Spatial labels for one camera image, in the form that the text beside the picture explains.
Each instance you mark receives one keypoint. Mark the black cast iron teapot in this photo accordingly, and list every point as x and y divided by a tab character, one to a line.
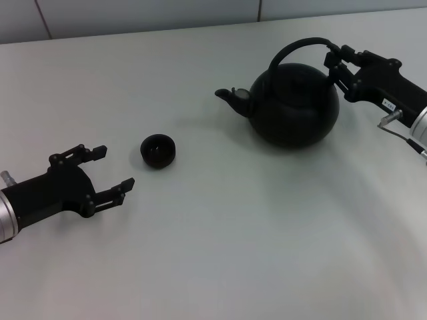
293	120

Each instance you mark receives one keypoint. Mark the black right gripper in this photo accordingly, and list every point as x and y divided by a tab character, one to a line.
383	83

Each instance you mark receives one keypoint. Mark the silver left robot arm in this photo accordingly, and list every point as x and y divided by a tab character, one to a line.
6	220

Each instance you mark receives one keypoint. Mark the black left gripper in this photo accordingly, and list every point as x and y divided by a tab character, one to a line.
56	193

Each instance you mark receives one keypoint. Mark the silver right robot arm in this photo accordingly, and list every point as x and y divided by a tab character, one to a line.
421	128

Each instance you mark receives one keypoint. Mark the small dark teacup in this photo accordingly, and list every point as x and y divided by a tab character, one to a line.
156	161

